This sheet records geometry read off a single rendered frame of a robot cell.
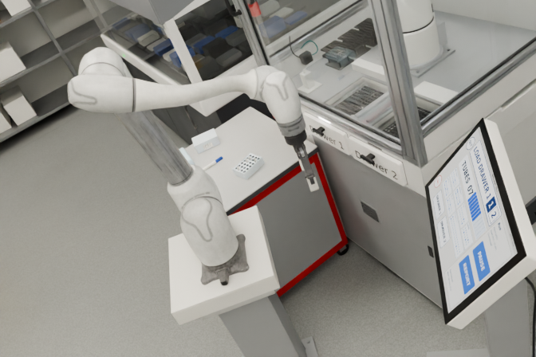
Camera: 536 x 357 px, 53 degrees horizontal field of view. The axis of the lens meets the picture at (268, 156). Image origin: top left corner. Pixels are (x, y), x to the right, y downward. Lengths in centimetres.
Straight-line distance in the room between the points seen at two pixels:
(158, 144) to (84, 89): 38
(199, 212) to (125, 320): 157
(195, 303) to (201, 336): 103
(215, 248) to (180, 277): 25
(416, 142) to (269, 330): 93
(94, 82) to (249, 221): 86
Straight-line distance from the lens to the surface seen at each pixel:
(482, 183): 154
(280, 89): 168
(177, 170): 193
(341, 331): 271
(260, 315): 213
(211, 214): 183
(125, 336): 323
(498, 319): 182
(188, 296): 198
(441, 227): 165
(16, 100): 582
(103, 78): 161
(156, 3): 267
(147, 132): 184
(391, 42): 165
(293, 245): 267
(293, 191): 250
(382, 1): 159
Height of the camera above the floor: 221
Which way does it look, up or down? 35 degrees down
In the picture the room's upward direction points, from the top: 23 degrees counter-clockwise
